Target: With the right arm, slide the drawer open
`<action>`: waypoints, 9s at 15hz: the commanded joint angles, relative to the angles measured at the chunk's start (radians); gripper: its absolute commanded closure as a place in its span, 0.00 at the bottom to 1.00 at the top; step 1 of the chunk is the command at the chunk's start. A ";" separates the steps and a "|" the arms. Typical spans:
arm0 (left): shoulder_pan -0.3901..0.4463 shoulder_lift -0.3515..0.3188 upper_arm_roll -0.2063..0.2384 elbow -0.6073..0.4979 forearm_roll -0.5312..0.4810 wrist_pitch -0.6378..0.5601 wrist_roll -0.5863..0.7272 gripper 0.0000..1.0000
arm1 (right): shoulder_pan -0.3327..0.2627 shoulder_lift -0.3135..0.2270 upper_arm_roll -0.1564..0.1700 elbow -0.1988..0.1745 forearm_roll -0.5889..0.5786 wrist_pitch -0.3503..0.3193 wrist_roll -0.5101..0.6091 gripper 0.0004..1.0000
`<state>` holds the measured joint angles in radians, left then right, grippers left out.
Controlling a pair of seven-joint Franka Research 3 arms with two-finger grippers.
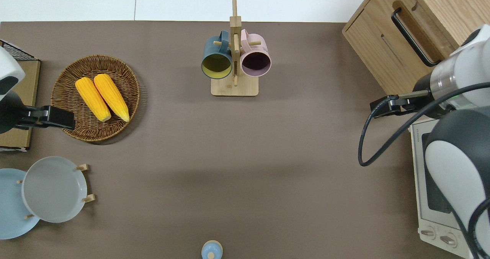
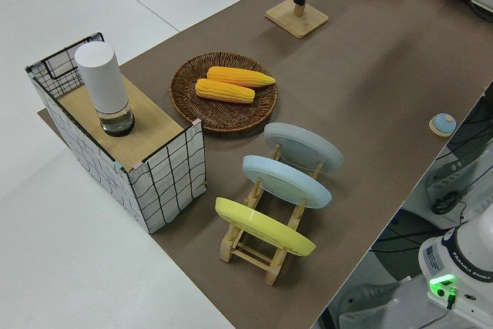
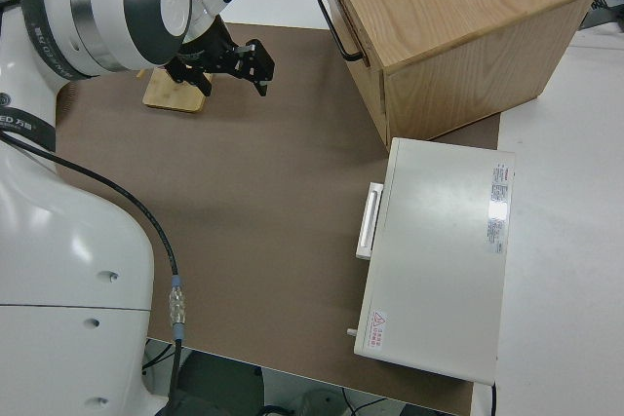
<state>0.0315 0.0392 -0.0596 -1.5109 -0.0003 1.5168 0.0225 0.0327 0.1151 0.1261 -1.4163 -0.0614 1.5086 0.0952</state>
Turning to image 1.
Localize wooden plate rack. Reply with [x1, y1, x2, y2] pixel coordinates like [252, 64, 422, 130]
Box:
[15, 163, 96, 219]

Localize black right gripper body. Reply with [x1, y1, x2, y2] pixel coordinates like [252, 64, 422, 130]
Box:
[390, 95, 417, 116]

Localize pink mug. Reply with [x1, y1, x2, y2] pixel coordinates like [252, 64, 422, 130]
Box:
[240, 29, 272, 77]

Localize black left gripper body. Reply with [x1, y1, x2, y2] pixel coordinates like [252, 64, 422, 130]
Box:
[17, 106, 51, 130]

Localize grey plate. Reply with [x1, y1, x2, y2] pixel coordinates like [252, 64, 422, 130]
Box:
[21, 156, 88, 223]

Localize light blue plate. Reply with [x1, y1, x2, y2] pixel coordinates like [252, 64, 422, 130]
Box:
[0, 168, 41, 240]

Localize black wire mesh basket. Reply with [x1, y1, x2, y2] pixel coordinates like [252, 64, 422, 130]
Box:
[0, 39, 39, 61]

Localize round wicker basket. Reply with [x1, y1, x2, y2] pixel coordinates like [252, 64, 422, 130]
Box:
[51, 54, 140, 143]

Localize wooden cabinet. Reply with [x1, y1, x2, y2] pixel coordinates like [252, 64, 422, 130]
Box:
[342, 0, 490, 98]

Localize cream toaster oven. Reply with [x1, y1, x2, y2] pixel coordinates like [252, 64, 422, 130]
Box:
[409, 118, 473, 259]

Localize yellow corn cob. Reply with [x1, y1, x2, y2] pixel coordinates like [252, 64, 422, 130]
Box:
[93, 74, 130, 123]
[75, 77, 112, 122]

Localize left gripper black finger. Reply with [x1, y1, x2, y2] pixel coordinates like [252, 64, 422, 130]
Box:
[49, 115, 76, 131]
[49, 106, 75, 121]

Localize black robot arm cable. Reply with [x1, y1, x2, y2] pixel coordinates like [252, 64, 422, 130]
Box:
[446, 198, 490, 259]
[358, 82, 490, 167]

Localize brown table mat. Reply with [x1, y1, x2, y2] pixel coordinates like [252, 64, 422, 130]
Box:
[0, 21, 490, 259]

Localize light blue round jar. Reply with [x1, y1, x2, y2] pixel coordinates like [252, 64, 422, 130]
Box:
[201, 240, 223, 259]

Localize black metal drawer handle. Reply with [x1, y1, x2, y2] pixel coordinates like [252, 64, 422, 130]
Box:
[390, 7, 441, 67]

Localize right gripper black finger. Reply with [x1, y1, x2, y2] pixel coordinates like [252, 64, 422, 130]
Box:
[369, 97, 393, 113]
[371, 106, 394, 119]

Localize wooden mug rack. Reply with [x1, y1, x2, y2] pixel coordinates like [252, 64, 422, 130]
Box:
[211, 0, 259, 97]

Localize teal mug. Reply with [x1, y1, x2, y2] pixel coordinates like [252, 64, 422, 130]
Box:
[201, 30, 234, 80]

